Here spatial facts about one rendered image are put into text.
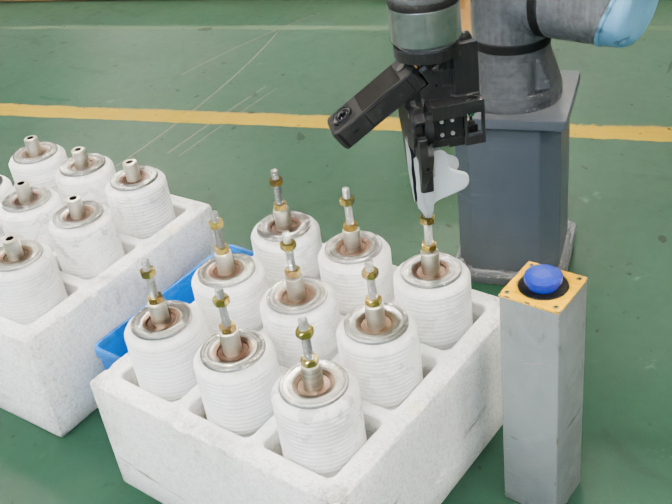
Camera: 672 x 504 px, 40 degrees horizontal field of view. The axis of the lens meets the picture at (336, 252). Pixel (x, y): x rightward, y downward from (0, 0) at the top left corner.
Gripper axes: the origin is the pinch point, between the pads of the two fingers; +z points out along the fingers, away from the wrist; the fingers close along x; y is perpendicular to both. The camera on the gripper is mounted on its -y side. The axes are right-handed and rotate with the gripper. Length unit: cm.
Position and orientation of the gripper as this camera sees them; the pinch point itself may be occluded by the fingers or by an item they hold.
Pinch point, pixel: (420, 206)
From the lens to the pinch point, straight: 108.9
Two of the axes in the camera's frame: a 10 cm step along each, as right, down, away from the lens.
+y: 9.8, -1.9, 0.7
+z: 1.2, 8.3, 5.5
